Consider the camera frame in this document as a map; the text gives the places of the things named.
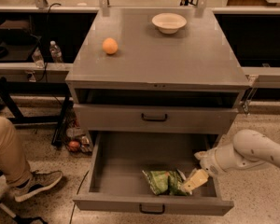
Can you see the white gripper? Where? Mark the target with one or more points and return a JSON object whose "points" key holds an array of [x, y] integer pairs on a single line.
{"points": [[209, 162]]}

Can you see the green jalapeno chip bag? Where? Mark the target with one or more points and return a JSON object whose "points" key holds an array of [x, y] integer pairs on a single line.
{"points": [[166, 182]]}

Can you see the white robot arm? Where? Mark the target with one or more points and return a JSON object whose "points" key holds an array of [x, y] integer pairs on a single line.
{"points": [[248, 149]]}

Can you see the open grey bottom drawer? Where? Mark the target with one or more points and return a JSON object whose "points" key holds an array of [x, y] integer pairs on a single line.
{"points": [[117, 183]]}

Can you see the grey drawer cabinet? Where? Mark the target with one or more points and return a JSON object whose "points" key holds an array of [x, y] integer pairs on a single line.
{"points": [[194, 67]]}

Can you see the closed grey upper drawer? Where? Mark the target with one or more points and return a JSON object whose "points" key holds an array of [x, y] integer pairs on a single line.
{"points": [[155, 119]]}

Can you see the snack packets on floor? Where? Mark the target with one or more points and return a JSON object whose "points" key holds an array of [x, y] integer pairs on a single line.
{"points": [[73, 132]]}

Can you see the red apple on floor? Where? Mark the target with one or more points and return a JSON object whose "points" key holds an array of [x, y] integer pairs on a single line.
{"points": [[73, 146]]}

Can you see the white ceramic bowl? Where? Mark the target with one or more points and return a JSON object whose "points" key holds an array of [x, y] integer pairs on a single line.
{"points": [[169, 23]]}

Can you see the orange fruit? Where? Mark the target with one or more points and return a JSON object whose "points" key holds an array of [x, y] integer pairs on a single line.
{"points": [[110, 46]]}

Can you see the grey sneaker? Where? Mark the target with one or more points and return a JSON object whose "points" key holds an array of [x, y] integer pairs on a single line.
{"points": [[36, 184]]}

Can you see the clear water bottle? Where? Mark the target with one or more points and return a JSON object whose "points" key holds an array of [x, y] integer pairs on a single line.
{"points": [[38, 58], [55, 52]]}

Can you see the person's leg beige trousers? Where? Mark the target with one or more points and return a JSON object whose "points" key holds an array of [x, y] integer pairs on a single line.
{"points": [[13, 163]]}

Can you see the black table leg frame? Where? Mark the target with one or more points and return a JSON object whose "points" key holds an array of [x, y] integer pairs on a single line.
{"points": [[8, 88]]}

